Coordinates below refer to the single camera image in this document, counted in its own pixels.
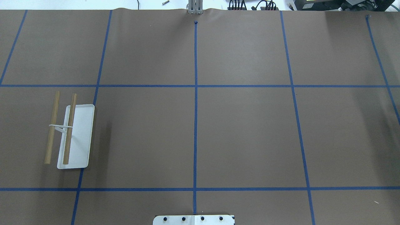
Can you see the white rack with wooden bars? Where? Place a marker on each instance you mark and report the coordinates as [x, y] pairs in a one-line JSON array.
[[76, 134]]

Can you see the white pedestal column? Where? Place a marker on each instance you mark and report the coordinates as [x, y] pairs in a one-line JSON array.
[[194, 220]]

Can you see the aluminium frame post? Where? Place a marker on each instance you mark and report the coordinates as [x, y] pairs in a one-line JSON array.
[[195, 7]]

